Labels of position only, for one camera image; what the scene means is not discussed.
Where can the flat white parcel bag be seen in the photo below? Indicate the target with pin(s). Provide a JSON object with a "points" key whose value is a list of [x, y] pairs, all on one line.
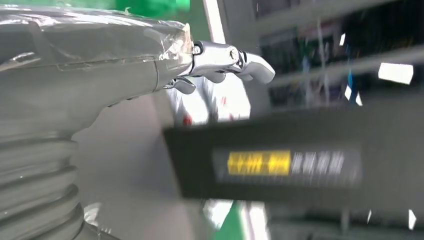
{"points": [[232, 99]]}

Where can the green plastic crate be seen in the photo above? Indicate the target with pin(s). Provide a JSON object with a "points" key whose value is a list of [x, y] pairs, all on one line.
{"points": [[152, 6]]}

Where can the black inbound scanner machine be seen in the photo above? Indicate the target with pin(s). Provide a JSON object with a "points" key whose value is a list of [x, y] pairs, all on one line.
{"points": [[298, 132]]}

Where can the glass partition grey frame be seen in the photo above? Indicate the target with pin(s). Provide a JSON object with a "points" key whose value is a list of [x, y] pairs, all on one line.
{"points": [[314, 20]]}

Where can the green conveyor belt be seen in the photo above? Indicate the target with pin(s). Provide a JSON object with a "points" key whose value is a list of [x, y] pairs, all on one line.
{"points": [[232, 225]]}

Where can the white parcel bag QR label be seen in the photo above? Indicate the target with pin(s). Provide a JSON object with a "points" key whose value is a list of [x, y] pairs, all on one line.
{"points": [[188, 106]]}

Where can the ruler label sticker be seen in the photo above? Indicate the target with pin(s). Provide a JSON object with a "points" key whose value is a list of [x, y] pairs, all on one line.
{"points": [[258, 164]]}

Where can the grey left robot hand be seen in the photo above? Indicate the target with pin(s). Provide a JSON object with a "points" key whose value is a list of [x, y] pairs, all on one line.
{"points": [[82, 49]]}

